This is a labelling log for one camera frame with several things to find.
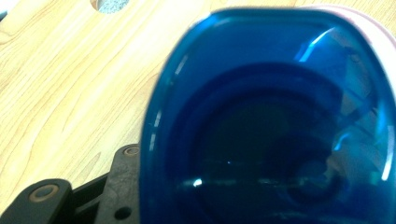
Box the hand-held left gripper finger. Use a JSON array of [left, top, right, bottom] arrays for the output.
[[98, 143, 144, 224]]

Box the pink bottle with blue cap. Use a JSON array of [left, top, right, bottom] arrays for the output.
[[139, 4, 396, 224]]

